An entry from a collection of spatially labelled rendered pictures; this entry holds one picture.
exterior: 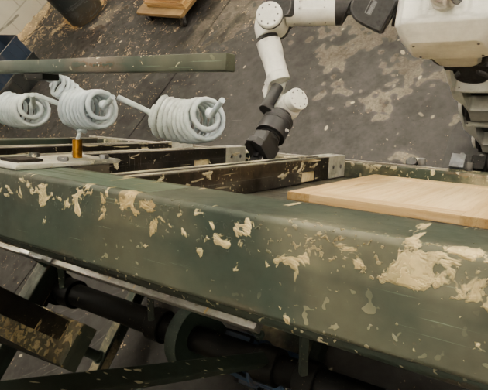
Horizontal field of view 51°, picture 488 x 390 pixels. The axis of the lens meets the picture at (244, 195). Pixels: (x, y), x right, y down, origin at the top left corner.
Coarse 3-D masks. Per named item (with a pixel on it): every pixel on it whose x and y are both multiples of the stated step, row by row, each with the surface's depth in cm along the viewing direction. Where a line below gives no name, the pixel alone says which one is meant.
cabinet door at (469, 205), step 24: (288, 192) 119; (312, 192) 119; (336, 192) 123; (360, 192) 125; (384, 192) 127; (408, 192) 129; (432, 192) 131; (456, 192) 133; (480, 192) 135; (408, 216) 103; (432, 216) 101; (456, 216) 98; (480, 216) 98
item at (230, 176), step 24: (72, 144) 85; (24, 168) 72; (96, 168) 86; (168, 168) 108; (192, 168) 112; (216, 168) 112; (240, 168) 120; (264, 168) 129; (288, 168) 139; (312, 168) 151; (336, 168) 165; (240, 192) 121
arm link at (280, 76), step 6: (276, 72) 149; (282, 72) 149; (270, 78) 150; (276, 78) 149; (282, 78) 150; (288, 78) 151; (270, 84) 151; (282, 84) 154; (264, 90) 153; (264, 96) 153
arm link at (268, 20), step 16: (272, 0) 147; (288, 0) 146; (304, 0) 145; (320, 0) 144; (256, 16) 147; (272, 16) 146; (288, 16) 147; (304, 16) 146; (320, 16) 145; (288, 32) 157
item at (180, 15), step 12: (144, 0) 448; (156, 0) 436; (168, 0) 426; (180, 0) 418; (192, 0) 424; (144, 12) 449; (156, 12) 440; (168, 12) 431; (180, 12) 423; (180, 24) 429
